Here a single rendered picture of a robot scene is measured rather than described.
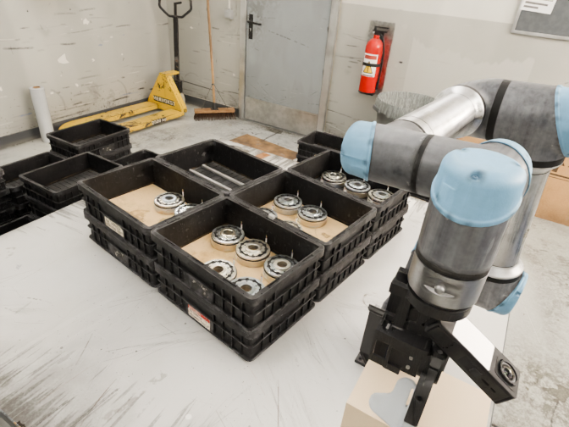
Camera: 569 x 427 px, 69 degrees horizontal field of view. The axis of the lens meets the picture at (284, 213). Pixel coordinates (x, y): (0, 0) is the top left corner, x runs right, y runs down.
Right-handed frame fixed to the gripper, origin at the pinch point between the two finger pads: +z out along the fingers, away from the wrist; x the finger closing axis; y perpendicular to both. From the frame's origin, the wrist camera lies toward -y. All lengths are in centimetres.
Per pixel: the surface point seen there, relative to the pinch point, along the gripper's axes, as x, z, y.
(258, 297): -20.9, 16.7, 38.5
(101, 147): -110, 55, 213
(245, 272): -36, 27, 53
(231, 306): -21, 23, 46
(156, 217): -42, 26, 94
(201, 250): -37, 26, 70
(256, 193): -67, 20, 70
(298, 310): -40, 35, 37
